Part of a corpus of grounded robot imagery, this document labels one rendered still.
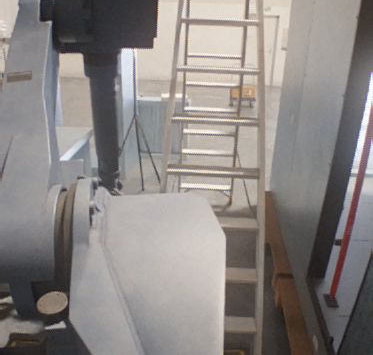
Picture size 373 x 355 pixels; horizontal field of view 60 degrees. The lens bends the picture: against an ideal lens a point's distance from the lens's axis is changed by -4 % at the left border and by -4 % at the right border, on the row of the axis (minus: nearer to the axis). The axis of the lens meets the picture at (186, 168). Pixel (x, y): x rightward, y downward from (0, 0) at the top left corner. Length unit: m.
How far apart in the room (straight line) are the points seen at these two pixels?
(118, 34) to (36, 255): 0.85
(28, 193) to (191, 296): 0.41
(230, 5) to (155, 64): 2.97
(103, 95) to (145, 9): 0.48
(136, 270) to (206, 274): 0.13
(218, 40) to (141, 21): 9.96
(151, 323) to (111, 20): 1.00
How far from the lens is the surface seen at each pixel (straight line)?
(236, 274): 1.57
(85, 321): 0.64
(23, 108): 0.97
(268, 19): 11.29
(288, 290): 2.27
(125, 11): 1.28
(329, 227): 1.89
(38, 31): 1.16
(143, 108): 4.43
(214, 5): 11.24
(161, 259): 0.69
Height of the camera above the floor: 1.63
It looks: 23 degrees down
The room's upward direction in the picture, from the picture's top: 2 degrees clockwise
